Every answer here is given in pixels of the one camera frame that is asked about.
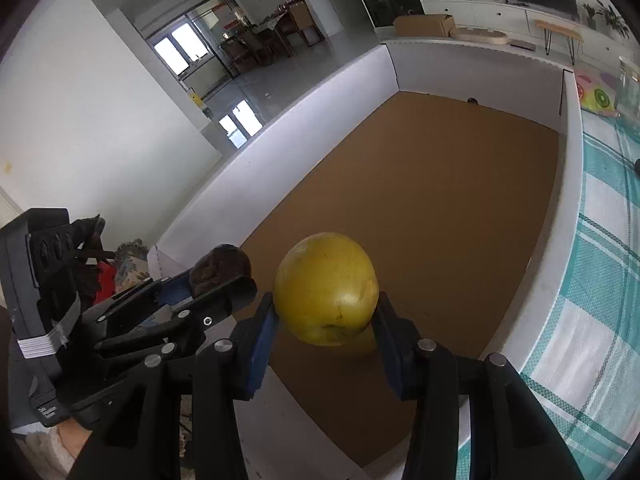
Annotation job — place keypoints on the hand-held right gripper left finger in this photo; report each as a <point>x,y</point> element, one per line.
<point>262,352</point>

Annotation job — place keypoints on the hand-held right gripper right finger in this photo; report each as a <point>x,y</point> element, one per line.
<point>388,357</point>

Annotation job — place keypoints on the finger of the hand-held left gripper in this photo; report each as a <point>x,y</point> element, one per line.
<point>227,297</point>
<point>172,291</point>

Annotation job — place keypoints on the dark brown fruit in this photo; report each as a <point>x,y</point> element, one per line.
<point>220,267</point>

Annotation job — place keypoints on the yellow pomelo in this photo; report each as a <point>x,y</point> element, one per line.
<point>326,287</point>

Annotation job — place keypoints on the white box with cork bottom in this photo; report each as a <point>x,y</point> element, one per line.
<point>425,200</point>

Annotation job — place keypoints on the person's left forearm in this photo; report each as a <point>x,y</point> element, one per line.
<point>75,440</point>

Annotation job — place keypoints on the patterned cushion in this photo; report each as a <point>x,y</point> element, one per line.
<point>132,262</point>

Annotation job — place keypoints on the red cloth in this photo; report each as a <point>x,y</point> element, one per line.
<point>106,280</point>

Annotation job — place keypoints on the yellow floor sign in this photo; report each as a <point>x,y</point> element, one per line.
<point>198,101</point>

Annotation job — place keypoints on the teal checked cloth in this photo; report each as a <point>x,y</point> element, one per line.
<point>595,310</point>

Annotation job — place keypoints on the dark dining chair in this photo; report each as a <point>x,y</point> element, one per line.
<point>240,52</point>

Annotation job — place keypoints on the glass sliding door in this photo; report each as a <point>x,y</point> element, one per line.
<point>200,40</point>

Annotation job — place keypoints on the dining table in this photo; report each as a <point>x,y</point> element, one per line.
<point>272,27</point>

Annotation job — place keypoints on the brown dining chair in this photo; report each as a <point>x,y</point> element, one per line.
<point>302,20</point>

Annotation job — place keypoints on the round wooden board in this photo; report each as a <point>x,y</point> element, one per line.
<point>480,36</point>

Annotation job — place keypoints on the cardboard box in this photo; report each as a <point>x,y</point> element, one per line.
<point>425,25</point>

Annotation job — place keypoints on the fruit print mat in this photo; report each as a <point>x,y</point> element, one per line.
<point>595,91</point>

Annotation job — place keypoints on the dark flat remote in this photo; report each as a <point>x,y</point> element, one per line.
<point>522,45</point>

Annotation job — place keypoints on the white low cabinet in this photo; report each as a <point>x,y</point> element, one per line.
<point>505,17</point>

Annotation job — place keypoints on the clear glass jar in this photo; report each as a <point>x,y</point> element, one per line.
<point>629,87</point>

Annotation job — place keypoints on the wooden bench with black legs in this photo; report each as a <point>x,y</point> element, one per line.
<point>557,30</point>

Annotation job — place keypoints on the green potted plant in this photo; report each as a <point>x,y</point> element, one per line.
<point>610,15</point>

